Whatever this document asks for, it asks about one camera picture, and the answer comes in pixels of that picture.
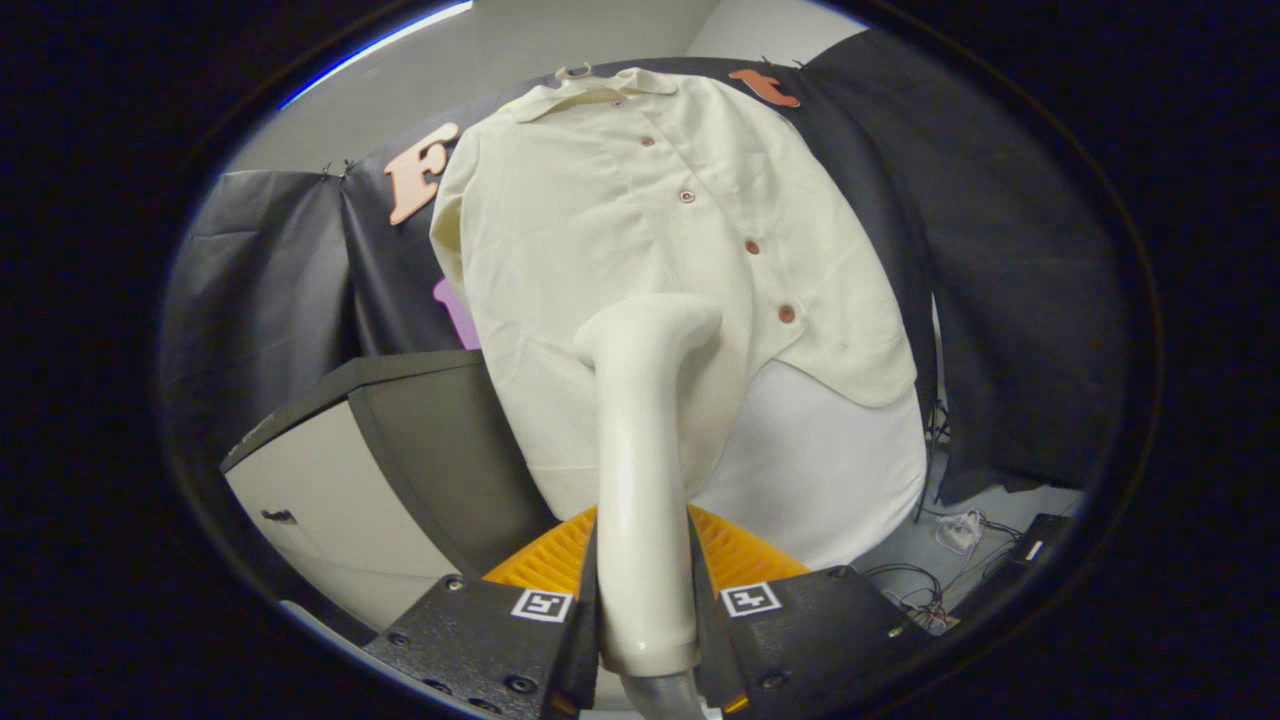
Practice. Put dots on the cream garment steamer head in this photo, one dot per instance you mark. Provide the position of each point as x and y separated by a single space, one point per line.
640 480

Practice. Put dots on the grey cabinet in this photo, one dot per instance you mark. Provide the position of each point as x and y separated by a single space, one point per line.
330 500

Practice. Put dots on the black box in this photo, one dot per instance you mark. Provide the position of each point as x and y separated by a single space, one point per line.
1035 540

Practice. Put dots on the white ironing board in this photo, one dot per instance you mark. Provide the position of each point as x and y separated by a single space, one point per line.
830 470

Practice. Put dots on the black backdrop cloth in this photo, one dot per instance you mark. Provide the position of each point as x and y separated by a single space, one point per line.
1000 250

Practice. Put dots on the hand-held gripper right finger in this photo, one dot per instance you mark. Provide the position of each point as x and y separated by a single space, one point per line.
810 630

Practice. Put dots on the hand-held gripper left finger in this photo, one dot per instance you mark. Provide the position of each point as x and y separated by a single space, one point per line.
480 640

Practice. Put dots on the cream button-up shirt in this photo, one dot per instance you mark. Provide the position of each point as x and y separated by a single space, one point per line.
580 220

